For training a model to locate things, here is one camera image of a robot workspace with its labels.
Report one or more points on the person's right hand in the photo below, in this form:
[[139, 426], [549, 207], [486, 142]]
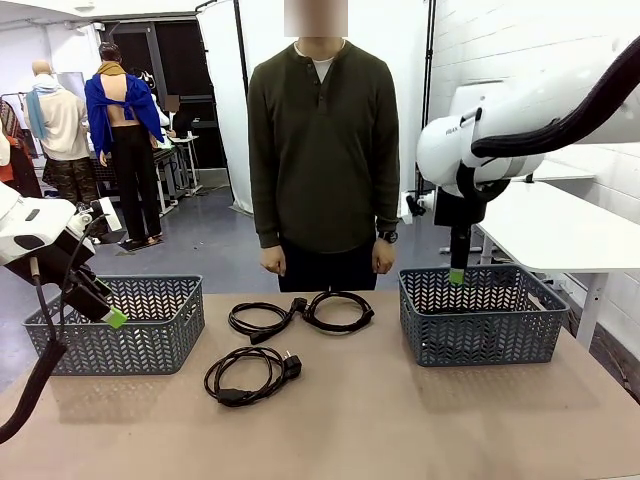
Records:
[[274, 261]]

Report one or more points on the black backdrop panel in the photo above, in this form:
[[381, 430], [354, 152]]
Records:
[[190, 60]]

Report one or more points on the white frame workbench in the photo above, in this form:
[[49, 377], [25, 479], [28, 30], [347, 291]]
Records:
[[185, 142]]

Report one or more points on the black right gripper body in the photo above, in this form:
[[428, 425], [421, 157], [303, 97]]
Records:
[[450, 210]]

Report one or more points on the person in olive henley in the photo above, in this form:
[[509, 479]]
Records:
[[322, 150]]

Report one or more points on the person's left forearm olive sleeve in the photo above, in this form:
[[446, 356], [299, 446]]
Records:
[[387, 200]]

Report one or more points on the white photo backdrop screen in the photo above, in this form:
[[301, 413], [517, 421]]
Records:
[[225, 100]]

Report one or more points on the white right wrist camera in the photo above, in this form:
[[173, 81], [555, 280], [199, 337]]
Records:
[[425, 201]]

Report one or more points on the mannequin in dark coat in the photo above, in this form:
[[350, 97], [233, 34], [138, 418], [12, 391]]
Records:
[[20, 170]]

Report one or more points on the background person blurred face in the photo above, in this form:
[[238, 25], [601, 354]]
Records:
[[171, 117]]

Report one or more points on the mannequin in blue shirt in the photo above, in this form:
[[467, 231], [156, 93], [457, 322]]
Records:
[[125, 150]]

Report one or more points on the person's left hand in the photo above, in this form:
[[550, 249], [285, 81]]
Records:
[[386, 257]]

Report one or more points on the large white table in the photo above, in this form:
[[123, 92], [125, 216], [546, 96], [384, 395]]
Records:
[[550, 230]]

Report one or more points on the person's right forearm olive sleeve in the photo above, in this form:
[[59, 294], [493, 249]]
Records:
[[266, 210]]

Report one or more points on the black backdrop stand pole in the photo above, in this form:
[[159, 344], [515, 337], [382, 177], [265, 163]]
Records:
[[429, 50], [241, 50]]

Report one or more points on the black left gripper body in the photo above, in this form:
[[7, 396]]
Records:
[[50, 270]]

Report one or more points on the grey plastic lattice basket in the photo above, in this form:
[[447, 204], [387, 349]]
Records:
[[490, 340], [150, 340]]

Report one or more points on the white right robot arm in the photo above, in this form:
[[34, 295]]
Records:
[[500, 125]]

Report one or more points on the black wristwatch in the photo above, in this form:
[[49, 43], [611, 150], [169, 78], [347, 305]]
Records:
[[388, 236]]

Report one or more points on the mannequin in cream top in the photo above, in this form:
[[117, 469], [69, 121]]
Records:
[[60, 125]]

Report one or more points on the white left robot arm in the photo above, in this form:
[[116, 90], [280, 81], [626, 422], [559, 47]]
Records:
[[30, 225]]

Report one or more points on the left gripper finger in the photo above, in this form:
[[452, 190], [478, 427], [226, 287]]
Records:
[[92, 302], [94, 282]]

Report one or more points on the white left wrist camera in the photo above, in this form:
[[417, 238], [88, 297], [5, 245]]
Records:
[[107, 212]]

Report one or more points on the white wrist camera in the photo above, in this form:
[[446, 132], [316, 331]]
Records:
[[425, 201], [107, 212]]

